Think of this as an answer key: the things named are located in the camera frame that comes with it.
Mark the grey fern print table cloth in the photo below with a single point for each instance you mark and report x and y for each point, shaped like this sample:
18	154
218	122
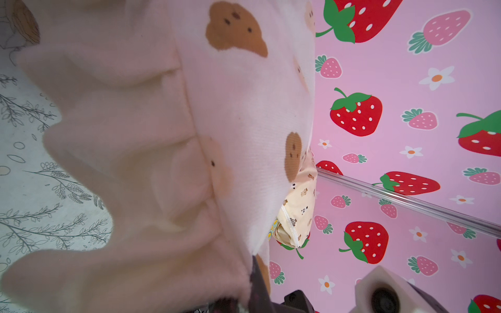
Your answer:
42	206

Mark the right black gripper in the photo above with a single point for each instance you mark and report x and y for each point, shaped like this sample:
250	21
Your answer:
259	301

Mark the right aluminium frame post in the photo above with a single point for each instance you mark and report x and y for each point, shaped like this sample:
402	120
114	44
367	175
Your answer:
414	204

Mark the cream bear print pillow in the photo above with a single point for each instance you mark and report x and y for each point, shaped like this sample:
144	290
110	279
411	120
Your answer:
190	120

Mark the cream animal print ruffled pillowcase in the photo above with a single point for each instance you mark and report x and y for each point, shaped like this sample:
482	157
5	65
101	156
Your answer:
296	213

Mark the lemon print pillowcase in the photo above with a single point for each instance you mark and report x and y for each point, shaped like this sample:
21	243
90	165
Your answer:
273	229

